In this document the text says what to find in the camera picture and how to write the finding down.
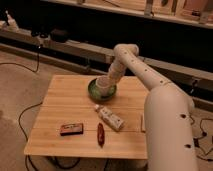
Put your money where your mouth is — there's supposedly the white ceramic cup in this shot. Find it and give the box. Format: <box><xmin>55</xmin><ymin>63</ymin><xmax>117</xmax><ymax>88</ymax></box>
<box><xmin>95</xmin><ymin>76</ymin><xmax>115</xmax><ymax>97</ymax></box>

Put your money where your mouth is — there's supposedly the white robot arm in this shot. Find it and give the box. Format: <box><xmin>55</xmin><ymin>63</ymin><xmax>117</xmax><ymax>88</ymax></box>
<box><xmin>108</xmin><ymin>44</ymin><xmax>199</xmax><ymax>171</ymax></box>

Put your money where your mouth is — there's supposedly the green plate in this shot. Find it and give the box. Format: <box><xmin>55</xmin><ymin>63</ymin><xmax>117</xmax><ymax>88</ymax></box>
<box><xmin>87</xmin><ymin>79</ymin><xmax>117</xmax><ymax>101</ymax></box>

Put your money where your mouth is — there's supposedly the white tube bottle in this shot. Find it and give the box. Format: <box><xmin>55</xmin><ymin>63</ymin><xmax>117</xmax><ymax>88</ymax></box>
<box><xmin>94</xmin><ymin>104</ymin><xmax>124</xmax><ymax>131</ymax></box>

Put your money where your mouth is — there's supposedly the white sponge block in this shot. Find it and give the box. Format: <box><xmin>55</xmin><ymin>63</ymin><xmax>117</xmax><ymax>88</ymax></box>
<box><xmin>141</xmin><ymin>113</ymin><xmax>146</xmax><ymax>133</ymax></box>

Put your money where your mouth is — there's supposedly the dark red small box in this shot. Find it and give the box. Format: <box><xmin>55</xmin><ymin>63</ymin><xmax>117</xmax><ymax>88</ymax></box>
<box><xmin>60</xmin><ymin>123</ymin><xmax>84</xmax><ymax>136</ymax></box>

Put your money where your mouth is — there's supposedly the dark object on ledge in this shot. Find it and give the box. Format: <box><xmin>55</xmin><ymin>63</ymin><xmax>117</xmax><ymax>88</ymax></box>
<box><xmin>50</xmin><ymin>29</ymin><xmax>69</xmax><ymax>43</ymax></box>

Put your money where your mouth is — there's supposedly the wooden table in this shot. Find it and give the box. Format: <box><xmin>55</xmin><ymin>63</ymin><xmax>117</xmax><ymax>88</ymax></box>
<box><xmin>24</xmin><ymin>75</ymin><xmax>148</xmax><ymax>159</ymax></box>

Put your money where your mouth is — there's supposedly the white spray bottle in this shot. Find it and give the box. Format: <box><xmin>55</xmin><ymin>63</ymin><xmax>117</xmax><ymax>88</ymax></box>
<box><xmin>5</xmin><ymin>11</ymin><xmax>19</xmax><ymax>31</ymax></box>

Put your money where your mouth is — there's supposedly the black cable on left floor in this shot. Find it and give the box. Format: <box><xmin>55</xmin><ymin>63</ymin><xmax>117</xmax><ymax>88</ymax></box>
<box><xmin>0</xmin><ymin>44</ymin><xmax>81</xmax><ymax>171</ymax></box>

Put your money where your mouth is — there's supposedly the black power adapter with cables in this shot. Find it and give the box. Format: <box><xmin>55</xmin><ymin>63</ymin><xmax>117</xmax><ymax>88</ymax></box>
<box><xmin>193</xmin><ymin>118</ymin><xmax>213</xmax><ymax>162</ymax></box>

